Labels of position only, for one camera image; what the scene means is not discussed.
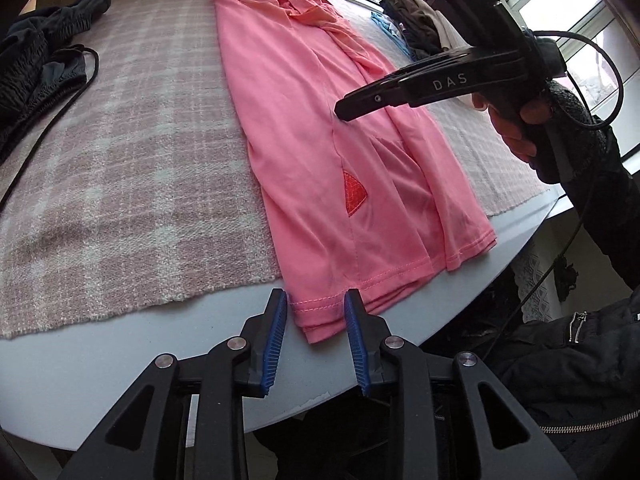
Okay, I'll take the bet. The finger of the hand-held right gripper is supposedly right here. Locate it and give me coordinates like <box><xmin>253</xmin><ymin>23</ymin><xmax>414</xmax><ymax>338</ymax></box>
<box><xmin>334</xmin><ymin>45</ymin><xmax>527</xmax><ymax>122</ymax></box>

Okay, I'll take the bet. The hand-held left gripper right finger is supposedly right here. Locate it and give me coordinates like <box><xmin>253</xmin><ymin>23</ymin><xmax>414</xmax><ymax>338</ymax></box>
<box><xmin>344</xmin><ymin>288</ymin><xmax>578</xmax><ymax>480</ymax></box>

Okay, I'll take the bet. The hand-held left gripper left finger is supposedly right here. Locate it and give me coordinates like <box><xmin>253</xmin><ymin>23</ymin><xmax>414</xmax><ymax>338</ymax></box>
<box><xmin>57</xmin><ymin>288</ymin><xmax>289</xmax><ymax>480</ymax></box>

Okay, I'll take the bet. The pink t-shirt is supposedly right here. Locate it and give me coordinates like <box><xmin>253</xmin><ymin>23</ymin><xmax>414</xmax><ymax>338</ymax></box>
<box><xmin>204</xmin><ymin>0</ymin><xmax>498</xmax><ymax>345</ymax></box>

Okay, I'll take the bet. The person's right forearm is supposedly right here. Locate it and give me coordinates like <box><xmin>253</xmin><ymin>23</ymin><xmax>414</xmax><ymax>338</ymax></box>
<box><xmin>530</xmin><ymin>80</ymin><xmax>640</xmax><ymax>286</ymax></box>

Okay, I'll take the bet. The person's right hand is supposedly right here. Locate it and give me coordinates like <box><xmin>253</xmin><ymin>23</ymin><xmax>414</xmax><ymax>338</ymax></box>
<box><xmin>472</xmin><ymin>93</ymin><xmax>552</xmax><ymax>162</ymax></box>

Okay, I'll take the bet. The navy folded garment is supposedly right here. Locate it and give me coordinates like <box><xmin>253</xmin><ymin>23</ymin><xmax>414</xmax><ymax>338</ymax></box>
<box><xmin>400</xmin><ymin>30</ymin><xmax>442</xmax><ymax>62</ymax></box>

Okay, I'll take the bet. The blue folded garment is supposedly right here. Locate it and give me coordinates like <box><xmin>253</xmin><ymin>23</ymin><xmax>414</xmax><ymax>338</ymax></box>
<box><xmin>370</xmin><ymin>11</ymin><xmax>407</xmax><ymax>42</ymax></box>

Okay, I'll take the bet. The brown folded garment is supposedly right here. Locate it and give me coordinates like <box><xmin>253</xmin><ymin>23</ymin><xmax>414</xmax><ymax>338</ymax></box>
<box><xmin>381</xmin><ymin>0</ymin><xmax>442</xmax><ymax>56</ymax></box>

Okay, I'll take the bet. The white lace cloth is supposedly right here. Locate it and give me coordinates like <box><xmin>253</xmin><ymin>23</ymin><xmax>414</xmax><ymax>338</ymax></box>
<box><xmin>514</xmin><ymin>244</ymin><xmax>552</xmax><ymax>322</ymax></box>

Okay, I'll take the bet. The pink plaid blanket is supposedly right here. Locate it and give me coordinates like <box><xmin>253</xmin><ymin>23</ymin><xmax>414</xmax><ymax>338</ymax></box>
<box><xmin>0</xmin><ymin>0</ymin><xmax>551</xmax><ymax>342</ymax></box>

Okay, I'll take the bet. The dark grey garment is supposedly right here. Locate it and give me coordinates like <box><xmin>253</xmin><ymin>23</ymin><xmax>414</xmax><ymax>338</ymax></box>
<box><xmin>0</xmin><ymin>0</ymin><xmax>112</xmax><ymax>162</ymax></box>

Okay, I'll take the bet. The white window frame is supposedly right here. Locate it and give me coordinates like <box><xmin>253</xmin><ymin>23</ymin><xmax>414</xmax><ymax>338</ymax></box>
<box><xmin>260</xmin><ymin>0</ymin><xmax>640</xmax><ymax>111</ymax></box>

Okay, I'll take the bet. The black cable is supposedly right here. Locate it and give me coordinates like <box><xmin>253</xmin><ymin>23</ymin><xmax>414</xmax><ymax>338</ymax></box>
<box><xmin>0</xmin><ymin>46</ymin><xmax>101</xmax><ymax>208</ymax></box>
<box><xmin>487</xmin><ymin>30</ymin><xmax>626</xmax><ymax>356</ymax></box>

